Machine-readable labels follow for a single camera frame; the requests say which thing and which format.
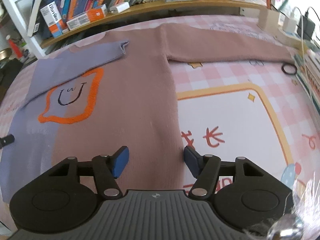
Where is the white charger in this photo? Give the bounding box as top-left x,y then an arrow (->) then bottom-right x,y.
109,2 -> 130,14

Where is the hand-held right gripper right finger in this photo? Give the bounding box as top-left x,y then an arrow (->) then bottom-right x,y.
184,146 -> 265,200

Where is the clear plastic wrap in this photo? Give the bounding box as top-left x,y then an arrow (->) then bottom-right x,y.
267,170 -> 320,240

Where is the purple and pink sweater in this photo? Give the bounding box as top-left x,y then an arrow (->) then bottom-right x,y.
0,24 -> 295,205

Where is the thick white-edged book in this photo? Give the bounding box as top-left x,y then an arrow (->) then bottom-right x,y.
27,0 -> 44,37

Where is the red tassel ornament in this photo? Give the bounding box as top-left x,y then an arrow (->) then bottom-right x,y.
6,35 -> 23,62

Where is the black power adapter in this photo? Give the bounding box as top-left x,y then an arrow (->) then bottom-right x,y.
302,15 -> 316,40

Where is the orange and white upright box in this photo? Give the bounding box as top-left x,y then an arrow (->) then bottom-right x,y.
40,0 -> 63,37

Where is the white wooden shelf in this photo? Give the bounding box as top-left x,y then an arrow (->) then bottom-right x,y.
40,0 -> 269,48

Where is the white power adapter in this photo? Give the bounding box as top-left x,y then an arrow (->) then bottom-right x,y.
282,15 -> 298,34

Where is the wooden pen holder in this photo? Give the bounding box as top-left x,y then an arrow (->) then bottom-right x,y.
257,5 -> 282,30

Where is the stack of flat books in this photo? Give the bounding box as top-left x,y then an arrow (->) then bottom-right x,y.
292,47 -> 320,120

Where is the long orange and white box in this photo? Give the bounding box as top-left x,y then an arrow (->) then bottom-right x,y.
66,4 -> 108,31

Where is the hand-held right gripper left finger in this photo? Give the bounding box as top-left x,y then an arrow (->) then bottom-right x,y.
47,146 -> 130,200

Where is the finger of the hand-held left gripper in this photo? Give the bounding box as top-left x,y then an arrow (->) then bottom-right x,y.
0,134 -> 15,148

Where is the pink checked printed bed sheet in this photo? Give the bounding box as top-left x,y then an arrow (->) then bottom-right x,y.
0,14 -> 320,240

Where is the black hair tie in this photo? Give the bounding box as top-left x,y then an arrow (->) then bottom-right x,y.
281,64 -> 297,75

